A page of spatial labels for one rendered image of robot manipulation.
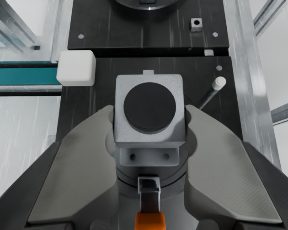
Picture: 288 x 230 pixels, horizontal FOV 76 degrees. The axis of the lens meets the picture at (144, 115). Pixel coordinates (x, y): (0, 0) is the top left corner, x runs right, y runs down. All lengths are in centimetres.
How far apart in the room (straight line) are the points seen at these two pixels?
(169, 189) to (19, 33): 28
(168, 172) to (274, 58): 35
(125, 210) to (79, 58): 20
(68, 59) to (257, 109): 26
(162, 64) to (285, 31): 33
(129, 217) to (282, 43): 45
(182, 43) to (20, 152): 30
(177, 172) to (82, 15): 27
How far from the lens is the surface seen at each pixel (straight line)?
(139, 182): 21
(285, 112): 33
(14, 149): 36
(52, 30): 35
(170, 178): 22
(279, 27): 54
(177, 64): 28
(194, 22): 31
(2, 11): 32
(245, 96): 30
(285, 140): 43
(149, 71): 17
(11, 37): 32
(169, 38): 30
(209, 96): 17
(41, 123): 34
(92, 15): 34
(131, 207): 24
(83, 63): 26
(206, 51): 30
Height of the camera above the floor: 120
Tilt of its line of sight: 74 degrees down
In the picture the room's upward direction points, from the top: 4 degrees counter-clockwise
